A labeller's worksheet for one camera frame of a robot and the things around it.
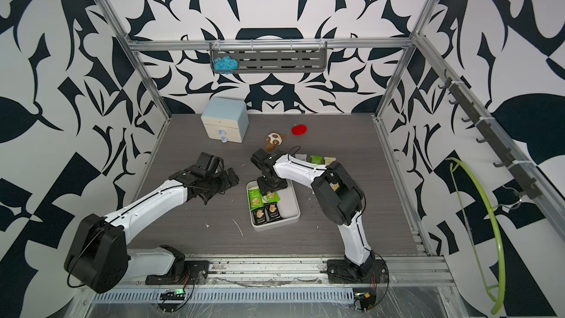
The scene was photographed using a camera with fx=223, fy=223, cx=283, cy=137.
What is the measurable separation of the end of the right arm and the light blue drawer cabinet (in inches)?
11.2

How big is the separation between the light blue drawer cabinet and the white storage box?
267mm

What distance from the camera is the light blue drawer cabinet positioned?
101 centimetres

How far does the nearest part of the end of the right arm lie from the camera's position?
0.69m
